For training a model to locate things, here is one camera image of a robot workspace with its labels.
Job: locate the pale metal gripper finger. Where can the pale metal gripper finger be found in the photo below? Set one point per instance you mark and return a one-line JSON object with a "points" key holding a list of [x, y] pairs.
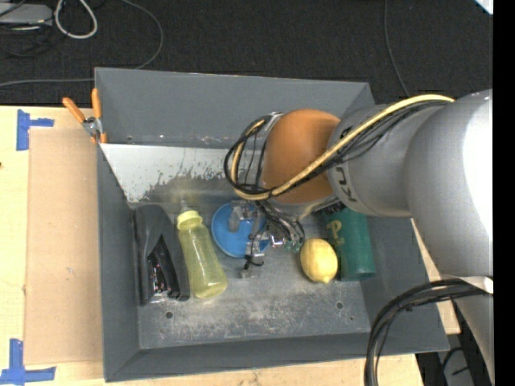
{"points": [[234, 222], [250, 272]]}

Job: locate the blue round lid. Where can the blue round lid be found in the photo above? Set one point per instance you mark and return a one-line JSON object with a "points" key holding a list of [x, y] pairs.
{"points": [[225, 235]]}

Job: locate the yellow baby bottle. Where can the yellow baby bottle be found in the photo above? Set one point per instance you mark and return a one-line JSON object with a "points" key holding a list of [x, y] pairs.
{"points": [[201, 255]]}

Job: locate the grey metal bin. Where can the grey metal bin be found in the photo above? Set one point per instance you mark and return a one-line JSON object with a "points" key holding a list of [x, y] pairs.
{"points": [[257, 320]]}

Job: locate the yellow lemon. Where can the yellow lemon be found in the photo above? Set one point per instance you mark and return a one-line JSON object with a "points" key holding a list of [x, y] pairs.
{"points": [[318, 260]]}

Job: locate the black stapler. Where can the black stapler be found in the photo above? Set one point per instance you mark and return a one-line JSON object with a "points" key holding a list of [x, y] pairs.
{"points": [[159, 251]]}

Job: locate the dark green cup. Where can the dark green cup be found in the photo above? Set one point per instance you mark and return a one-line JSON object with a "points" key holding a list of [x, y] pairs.
{"points": [[354, 247]]}

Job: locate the brown cardboard board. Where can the brown cardboard board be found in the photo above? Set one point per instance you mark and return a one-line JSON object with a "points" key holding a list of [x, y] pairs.
{"points": [[60, 247]]}

